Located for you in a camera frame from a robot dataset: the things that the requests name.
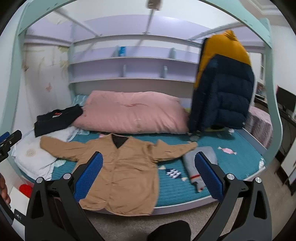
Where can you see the grey navy orange-striped sweater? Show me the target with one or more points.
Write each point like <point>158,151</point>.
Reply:
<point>189,165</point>

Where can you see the dark desk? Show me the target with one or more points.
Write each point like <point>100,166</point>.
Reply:
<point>289,121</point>

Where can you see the black monitor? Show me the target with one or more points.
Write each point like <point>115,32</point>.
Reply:
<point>286,99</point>

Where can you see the mint green bed frame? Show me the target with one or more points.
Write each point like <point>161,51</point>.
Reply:
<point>274,97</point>

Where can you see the navy yellow puffer jacket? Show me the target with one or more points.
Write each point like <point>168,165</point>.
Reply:
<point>226,92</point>

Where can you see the white box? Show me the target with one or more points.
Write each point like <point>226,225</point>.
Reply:
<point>19,199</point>

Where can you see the small blue box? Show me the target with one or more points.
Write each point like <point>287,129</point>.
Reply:
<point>122,51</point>

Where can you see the white pillow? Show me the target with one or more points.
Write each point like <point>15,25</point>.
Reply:
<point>34,157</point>

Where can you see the bunk metal rod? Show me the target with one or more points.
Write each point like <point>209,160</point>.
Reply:
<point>150,20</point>

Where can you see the striped light blue cloth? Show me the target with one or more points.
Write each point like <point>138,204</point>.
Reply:
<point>78,100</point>

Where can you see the pink pillow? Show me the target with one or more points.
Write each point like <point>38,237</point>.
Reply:
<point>129,111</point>

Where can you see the pink patterned mattress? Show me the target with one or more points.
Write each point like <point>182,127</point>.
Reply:
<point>261,122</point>

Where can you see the red round object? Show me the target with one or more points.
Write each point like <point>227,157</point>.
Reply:
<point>26,190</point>

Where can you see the colourful books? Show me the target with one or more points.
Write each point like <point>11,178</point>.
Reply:
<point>259,90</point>

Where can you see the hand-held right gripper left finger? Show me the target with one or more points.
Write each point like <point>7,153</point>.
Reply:
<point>89,176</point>

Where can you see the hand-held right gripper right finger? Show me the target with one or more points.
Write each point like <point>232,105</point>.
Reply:
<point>209,176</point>

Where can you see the lavender wall shelf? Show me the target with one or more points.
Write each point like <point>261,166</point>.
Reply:
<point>138,62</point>

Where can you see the folded black t-shirt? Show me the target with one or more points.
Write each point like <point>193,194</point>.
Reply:
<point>57,122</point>

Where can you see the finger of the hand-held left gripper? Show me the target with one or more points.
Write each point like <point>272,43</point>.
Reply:
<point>13,137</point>

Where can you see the tan button shirt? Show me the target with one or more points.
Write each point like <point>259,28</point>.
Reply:
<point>124,176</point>

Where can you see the person's left hand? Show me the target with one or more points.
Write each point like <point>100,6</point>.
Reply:
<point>4,187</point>

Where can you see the white cabinet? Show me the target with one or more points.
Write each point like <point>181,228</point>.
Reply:
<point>289,165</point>

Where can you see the teal quilted printed blanket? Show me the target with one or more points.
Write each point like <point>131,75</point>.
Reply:
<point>240,160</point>

